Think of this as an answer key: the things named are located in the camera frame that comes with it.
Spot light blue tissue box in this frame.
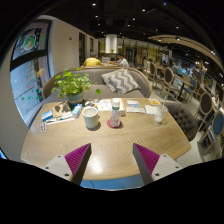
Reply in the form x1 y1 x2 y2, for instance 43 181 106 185
72 104 83 118

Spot clear plastic water bottle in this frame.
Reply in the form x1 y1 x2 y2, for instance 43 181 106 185
110 98 121 127

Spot grey backed wooden chair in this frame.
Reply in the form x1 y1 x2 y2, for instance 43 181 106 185
195 92 213 130

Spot blue card box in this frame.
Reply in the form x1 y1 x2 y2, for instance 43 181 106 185
41 111 53 122

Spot red round coaster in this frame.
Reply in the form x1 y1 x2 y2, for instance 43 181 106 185
107 119 122 129

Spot blue backed wooden chair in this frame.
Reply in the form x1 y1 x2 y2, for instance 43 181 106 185
197 111 224 160

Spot person in white shirt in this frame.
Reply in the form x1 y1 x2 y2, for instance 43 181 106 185
112 53 129 67

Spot white napkin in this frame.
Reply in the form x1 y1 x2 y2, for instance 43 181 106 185
145 105 157 115

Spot green potted plant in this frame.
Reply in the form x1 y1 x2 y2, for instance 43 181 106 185
51 68 96 104

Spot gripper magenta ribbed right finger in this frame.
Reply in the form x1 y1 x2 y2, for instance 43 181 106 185
133 143 160 185

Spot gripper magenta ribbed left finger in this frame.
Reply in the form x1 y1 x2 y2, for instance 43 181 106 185
65 143 92 185

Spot white ceramic mug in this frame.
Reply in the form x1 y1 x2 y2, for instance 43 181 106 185
82 107 99 129

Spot clear plastic cup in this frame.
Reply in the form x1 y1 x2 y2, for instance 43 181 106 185
154 105 168 123

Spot white blue leaflet stack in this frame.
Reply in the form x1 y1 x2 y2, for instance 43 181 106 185
126 100 145 113

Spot yellow card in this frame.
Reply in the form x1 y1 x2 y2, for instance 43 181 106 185
148 99 161 106

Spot grey curved sofa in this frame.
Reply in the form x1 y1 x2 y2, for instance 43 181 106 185
42 65 153 100

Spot grey tufted armchair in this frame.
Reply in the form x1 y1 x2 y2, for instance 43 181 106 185
163 102 198 141

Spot white menu paper sheets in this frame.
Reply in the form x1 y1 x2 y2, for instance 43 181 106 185
96 98 124 111

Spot grey chevron pillow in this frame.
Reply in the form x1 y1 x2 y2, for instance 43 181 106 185
102 69 140 94

